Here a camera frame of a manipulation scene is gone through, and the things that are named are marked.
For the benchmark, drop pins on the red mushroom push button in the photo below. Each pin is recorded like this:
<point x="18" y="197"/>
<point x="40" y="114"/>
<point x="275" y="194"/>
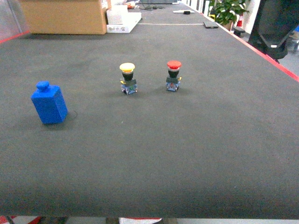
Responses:
<point x="173" y="80"/>

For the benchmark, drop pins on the brown cardboard box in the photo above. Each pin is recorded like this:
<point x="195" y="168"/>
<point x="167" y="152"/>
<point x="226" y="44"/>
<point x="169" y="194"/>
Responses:
<point x="66" y="17"/>

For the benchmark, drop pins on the blue block part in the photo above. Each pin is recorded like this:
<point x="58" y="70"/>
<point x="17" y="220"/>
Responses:
<point x="49" y="103"/>

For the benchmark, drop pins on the yellow mushroom push button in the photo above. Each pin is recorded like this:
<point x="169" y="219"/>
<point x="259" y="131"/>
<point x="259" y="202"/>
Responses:
<point x="128" y="84"/>

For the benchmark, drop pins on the black office chair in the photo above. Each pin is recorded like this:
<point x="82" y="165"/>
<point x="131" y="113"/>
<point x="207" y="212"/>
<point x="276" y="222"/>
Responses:
<point x="275" y="20"/>

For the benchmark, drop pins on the green potted plant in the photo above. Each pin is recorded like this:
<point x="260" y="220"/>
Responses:
<point x="226" y="11"/>

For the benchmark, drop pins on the white flat box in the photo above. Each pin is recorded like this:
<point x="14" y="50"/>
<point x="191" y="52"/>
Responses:
<point x="120" y="20"/>

